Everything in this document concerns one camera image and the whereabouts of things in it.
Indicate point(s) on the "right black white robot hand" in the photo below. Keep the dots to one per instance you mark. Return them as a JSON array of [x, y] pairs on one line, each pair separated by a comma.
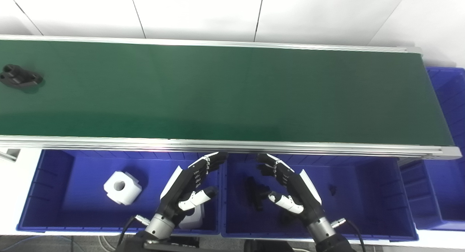
[[296, 188]]

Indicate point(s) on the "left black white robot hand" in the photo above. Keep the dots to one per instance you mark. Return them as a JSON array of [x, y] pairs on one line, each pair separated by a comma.
[[185, 183]]

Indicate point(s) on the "black flange part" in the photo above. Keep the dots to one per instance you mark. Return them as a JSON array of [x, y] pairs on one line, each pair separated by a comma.
[[18, 77]]

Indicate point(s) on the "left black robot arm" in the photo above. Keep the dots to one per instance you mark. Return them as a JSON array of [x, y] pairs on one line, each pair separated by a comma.
[[158, 228]]

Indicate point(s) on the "small black part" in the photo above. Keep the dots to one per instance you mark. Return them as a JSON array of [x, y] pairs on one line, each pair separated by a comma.
[[332, 189]]

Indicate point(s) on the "white block part with hole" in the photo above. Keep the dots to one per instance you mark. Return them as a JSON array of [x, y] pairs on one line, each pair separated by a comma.
[[123, 194]]

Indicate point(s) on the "blue bin with black parts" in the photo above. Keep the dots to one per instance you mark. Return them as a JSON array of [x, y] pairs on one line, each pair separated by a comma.
[[363, 208]]

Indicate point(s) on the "blue bin with white parts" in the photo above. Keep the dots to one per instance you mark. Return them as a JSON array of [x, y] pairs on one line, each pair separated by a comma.
[[83, 208]]

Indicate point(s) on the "blue bin at conveyor end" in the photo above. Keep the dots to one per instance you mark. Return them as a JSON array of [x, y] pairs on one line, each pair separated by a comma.
[[447, 194]]

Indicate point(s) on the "aluminium conveyor support leg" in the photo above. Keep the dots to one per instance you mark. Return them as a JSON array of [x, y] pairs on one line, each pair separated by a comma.
[[9, 154]]

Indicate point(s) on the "black bracket part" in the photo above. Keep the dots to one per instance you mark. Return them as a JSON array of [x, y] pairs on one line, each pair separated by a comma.
[[256, 194]]

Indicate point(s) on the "green conveyor belt aluminium frame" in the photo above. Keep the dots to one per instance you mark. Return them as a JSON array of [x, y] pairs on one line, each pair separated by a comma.
[[218, 95]]

